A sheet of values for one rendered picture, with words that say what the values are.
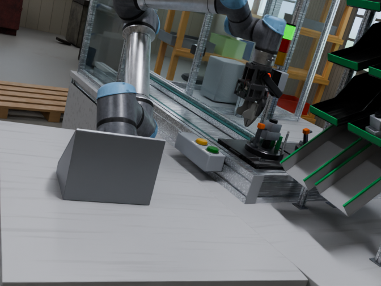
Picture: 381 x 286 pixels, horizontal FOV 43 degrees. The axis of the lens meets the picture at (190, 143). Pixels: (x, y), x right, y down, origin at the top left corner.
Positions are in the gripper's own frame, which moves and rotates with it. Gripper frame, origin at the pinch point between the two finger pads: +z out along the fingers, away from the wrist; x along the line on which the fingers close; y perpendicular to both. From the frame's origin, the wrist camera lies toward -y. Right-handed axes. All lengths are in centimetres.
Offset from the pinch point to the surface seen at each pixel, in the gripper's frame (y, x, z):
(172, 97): -20, -82, 15
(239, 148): -1.4, -2.3, 10.4
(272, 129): -9.3, 2.2, 0.7
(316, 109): -2.5, 23.6, -13.3
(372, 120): -2.1, 42.7, -17.1
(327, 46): -444, -373, -12
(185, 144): 14.2, -12.2, 13.8
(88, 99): 13, -107, 28
